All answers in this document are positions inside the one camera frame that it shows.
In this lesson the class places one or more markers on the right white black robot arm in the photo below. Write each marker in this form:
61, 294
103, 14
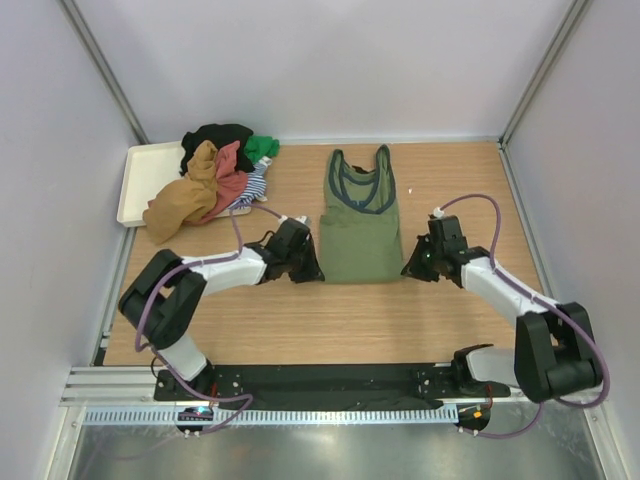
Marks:
554, 355

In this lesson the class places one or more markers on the white plastic tray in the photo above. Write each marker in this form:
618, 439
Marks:
148, 170

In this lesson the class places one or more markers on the dusty pink tank top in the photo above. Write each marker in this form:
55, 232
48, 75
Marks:
231, 183

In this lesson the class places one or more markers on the bright green tank top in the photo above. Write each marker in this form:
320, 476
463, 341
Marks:
258, 147

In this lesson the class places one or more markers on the right aluminium frame post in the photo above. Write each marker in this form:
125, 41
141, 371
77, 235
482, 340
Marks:
559, 41

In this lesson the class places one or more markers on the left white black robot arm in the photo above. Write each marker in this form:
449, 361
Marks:
160, 303

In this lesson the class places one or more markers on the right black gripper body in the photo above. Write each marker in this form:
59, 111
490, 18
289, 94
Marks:
439, 251

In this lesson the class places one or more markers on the left aluminium frame post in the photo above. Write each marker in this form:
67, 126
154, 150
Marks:
87, 39

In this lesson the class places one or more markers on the slotted white cable duct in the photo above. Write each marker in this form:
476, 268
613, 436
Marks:
166, 415

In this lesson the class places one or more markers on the black tank top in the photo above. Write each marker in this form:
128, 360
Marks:
219, 135

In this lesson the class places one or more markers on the blue white striped tank top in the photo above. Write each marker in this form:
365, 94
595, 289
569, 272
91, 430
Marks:
255, 190

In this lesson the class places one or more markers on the tan brown tank top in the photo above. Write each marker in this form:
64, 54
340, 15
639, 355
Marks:
187, 199

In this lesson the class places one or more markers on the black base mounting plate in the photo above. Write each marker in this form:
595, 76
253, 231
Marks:
348, 387

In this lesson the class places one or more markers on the olive green printed tank top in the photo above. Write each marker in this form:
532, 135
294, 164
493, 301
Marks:
360, 234

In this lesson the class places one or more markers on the aluminium frame post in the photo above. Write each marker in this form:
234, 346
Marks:
559, 41
87, 39

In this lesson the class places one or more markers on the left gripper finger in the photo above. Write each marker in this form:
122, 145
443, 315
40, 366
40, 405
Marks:
310, 263
309, 273

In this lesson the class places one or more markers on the aluminium front rail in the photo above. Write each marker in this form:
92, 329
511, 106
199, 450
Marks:
109, 385

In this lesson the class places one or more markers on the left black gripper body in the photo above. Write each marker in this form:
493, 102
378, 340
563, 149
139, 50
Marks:
291, 259

